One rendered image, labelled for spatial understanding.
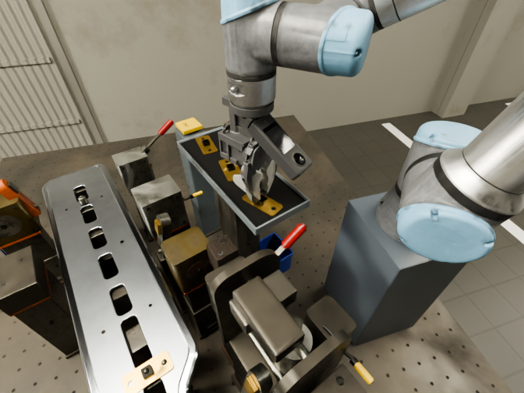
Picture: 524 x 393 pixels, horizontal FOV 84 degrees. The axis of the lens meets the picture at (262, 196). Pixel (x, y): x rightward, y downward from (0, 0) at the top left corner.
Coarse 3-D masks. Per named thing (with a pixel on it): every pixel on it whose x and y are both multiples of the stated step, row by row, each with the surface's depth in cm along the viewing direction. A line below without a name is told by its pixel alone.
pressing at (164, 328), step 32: (64, 192) 86; (96, 192) 86; (64, 224) 77; (96, 224) 77; (128, 224) 77; (64, 256) 70; (96, 256) 70; (128, 256) 70; (96, 288) 64; (128, 288) 64; (160, 288) 63; (96, 320) 58; (160, 320) 58; (96, 352) 54; (128, 352) 54; (160, 352) 54; (192, 352) 54; (96, 384) 51
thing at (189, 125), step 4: (184, 120) 85; (188, 120) 85; (192, 120) 85; (176, 124) 84; (180, 124) 84; (184, 124) 84; (188, 124) 84; (192, 124) 84; (196, 124) 84; (200, 124) 84; (180, 128) 82; (184, 128) 82; (188, 128) 82; (192, 128) 82; (196, 128) 83; (200, 128) 83; (184, 132) 81; (188, 132) 82; (192, 132) 83
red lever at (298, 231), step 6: (294, 228) 56; (300, 228) 56; (294, 234) 56; (300, 234) 56; (288, 240) 56; (294, 240) 56; (282, 246) 56; (288, 246) 56; (276, 252) 57; (282, 252) 56
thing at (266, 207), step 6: (246, 198) 61; (264, 198) 59; (270, 198) 61; (252, 204) 59; (258, 204) 59; (264, 204) 59; (270, 204) 59; (276, 204) 59; (264, 210) 58; (270, 210) 58; (276, 210) 58
